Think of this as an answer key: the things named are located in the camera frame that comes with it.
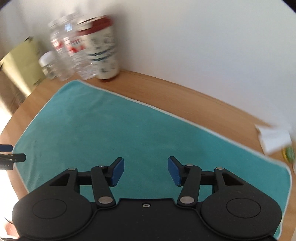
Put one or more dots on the green yellow small wrapper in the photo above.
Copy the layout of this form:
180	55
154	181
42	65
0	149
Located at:
288	154

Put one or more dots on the clear water bottle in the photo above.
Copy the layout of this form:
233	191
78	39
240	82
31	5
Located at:
75	48
63	61

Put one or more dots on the cream cup red lid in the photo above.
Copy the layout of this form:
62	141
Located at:
98	39

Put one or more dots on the teal towel white trim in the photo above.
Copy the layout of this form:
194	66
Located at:
242	196

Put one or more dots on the white crumpled tissue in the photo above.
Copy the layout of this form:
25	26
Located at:
273	139

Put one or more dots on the yellow paper bag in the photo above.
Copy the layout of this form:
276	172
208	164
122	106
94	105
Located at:
21	66

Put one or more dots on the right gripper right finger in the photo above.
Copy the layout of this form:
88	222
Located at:
187	177

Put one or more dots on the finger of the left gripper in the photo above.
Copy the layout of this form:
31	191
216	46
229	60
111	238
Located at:
7	161
4	147

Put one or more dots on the clear water bottle left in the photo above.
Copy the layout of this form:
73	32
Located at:
63	61

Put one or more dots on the clear water bottle right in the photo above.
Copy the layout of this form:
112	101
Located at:
75	48

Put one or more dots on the small jar white lid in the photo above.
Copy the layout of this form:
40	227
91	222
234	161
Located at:
47	63

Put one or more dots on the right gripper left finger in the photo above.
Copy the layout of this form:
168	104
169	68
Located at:
105	177

